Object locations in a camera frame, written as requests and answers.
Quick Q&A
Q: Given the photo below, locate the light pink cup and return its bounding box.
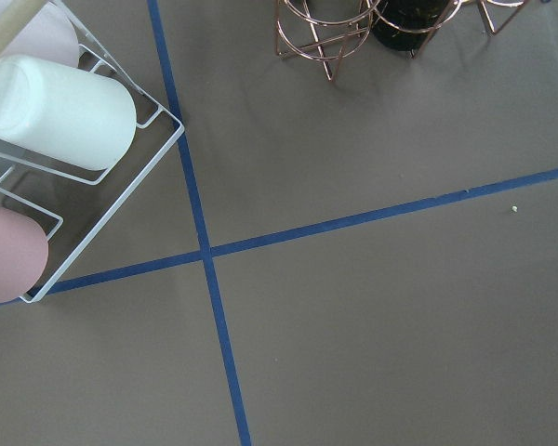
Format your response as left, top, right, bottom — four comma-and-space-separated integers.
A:
0, 2, 80, 68

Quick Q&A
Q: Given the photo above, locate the white cup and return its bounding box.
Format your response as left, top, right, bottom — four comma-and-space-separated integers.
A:
0, 55, 137, 171

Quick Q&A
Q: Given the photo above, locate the dark wine bottle right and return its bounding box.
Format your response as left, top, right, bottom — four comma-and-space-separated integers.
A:
372, 0, 448, 51

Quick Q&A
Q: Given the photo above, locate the white wire cup rack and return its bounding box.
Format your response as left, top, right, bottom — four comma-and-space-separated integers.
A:
0, 1, 184, 304

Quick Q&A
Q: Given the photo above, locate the dark pink cup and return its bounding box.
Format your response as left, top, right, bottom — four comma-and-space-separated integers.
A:
0, 207, 48, 303

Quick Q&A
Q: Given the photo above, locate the copper wire bottle rack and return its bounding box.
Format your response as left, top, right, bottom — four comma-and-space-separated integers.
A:
273, 0, 531, 83

